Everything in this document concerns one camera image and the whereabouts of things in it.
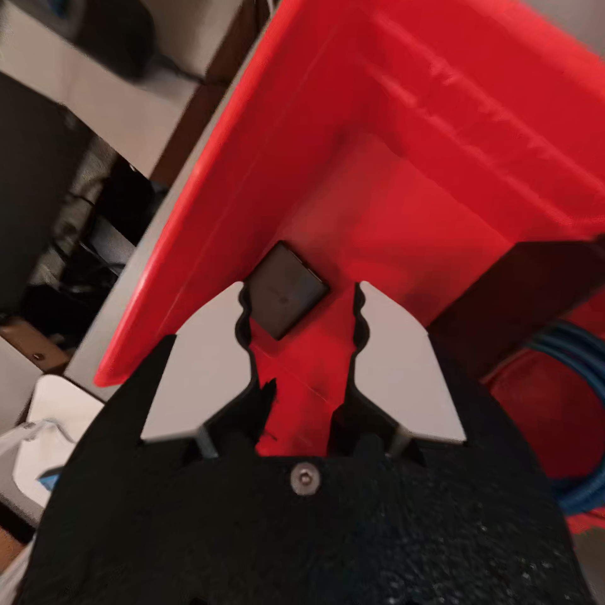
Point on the black plastic bin divider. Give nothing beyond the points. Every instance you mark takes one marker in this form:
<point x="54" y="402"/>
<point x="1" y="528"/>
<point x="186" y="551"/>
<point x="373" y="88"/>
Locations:
<point x="520" y="293"/>

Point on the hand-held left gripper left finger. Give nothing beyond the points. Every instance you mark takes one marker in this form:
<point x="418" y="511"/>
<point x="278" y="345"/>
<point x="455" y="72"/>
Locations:
<point x="198" y="378"/>

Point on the red storage bin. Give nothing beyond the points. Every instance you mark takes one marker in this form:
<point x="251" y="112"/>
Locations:
<point x="378" y="142"/>

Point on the white round table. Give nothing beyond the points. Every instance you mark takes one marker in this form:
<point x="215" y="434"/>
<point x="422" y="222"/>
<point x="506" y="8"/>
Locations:
<point x="56" y="401"/>

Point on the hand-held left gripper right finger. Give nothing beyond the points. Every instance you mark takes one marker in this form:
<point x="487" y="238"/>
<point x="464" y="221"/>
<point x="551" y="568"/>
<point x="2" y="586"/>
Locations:
<point x="406" y="378"/>

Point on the black ethernet adapter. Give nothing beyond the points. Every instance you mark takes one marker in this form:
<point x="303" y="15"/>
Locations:
<point x="286" y="288"/>

